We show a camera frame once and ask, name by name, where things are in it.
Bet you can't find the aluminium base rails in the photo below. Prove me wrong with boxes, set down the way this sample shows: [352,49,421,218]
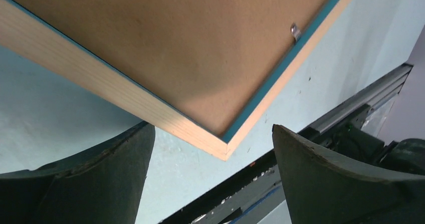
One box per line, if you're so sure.
[308,63,413,133]

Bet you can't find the brown frame backing board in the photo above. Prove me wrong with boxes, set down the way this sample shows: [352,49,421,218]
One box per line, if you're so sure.
[15,0,327,135]

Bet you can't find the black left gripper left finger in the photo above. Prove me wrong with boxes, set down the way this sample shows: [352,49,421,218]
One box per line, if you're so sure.
[1,122,155,223]

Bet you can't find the wooden picture frame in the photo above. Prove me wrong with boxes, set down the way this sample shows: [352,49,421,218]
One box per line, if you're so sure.
[1,0,352,160]

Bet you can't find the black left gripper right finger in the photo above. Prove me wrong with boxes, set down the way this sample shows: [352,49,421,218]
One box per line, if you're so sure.
[272,124,424,223]

